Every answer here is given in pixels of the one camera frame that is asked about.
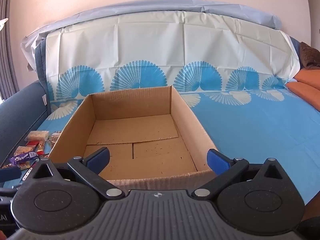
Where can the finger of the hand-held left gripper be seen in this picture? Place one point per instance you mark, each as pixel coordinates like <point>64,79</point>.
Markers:
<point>10,173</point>

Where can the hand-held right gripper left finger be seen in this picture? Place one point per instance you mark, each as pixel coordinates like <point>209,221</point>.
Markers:
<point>98,159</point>

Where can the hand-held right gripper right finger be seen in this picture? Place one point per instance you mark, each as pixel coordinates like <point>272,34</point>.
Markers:
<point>218,162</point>

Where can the red snack packet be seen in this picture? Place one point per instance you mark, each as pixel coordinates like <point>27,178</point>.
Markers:
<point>32,144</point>

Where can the pale rice bar packet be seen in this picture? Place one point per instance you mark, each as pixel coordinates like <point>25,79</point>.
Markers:
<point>37,136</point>

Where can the cardboard box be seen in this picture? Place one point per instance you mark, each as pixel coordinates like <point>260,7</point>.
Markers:
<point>140,130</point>

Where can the purple candy packet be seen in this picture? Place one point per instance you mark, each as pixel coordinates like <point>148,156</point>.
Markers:
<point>23,158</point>

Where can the small orange snack packet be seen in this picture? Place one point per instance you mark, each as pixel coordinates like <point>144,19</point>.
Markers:
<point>41,146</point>

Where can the blue fan-print sofa cover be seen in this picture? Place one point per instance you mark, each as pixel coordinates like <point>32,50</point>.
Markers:
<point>250,130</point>

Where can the clear nut bar packet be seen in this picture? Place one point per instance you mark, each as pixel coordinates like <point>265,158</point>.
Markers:
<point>53,140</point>

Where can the grey curtain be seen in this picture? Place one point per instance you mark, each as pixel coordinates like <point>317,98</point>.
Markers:
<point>6,55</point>

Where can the orange cushion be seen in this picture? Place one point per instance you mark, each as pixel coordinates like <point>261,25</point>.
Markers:
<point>307,85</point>

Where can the brown cloth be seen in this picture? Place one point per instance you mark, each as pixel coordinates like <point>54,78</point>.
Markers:
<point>310,55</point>

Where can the grey-blue plastic sheet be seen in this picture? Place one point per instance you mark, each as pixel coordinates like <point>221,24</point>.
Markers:
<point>125,10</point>

